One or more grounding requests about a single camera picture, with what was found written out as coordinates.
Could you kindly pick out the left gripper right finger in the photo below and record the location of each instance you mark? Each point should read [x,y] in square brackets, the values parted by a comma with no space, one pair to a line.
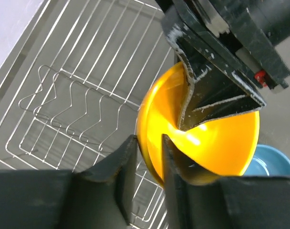
[197,198]

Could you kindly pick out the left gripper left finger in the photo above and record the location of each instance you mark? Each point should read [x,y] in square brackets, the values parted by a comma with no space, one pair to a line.
[99,197]

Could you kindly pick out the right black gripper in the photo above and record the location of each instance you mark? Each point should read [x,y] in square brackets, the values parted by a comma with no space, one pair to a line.
[249,31]

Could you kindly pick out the orange bowl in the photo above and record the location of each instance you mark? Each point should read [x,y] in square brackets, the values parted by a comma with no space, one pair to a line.
[225,146]

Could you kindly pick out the blue ceramic bowl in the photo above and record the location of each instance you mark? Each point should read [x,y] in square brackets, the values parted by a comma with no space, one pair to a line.
[268,161]

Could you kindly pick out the metal wire dish rack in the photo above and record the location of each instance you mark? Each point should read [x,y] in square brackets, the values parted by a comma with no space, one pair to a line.
[72,95]

